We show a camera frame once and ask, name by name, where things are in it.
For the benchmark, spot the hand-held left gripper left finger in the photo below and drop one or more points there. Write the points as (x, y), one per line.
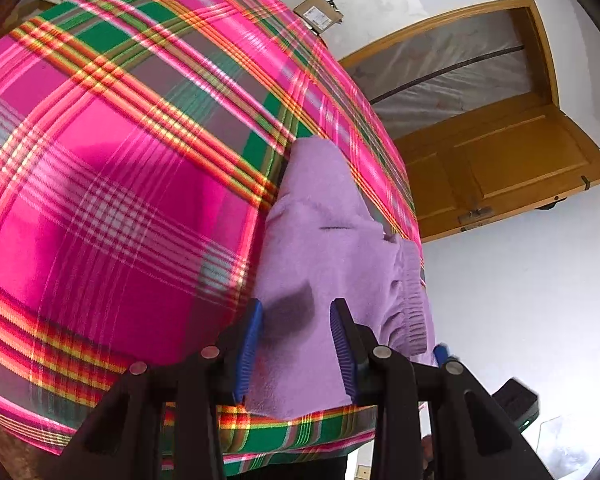
(247, 355)

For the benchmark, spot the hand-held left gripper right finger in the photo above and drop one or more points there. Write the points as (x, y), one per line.
(342, 360)

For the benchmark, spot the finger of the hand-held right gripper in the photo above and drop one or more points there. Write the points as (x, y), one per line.
(441, 354)

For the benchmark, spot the purple fleece garment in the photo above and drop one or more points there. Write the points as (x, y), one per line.
(330, 235)

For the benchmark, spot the grey reflective panel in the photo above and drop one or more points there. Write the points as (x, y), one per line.
(565, 445)

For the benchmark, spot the dark cloth behind door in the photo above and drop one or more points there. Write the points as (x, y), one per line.
(547, 206)

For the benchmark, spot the wooden door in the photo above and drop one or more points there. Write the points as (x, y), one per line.
(505, 170)

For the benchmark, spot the pink plaid bed sheet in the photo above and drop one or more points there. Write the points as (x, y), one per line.
(130, 160)

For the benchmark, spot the translucent plastic door curtain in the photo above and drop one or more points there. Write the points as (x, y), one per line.
(455, 70)

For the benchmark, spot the brown cardboard box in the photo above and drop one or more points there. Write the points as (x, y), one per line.
(317, 15)

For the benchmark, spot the beige wall socket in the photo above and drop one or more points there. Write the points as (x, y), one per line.
(364, 472)

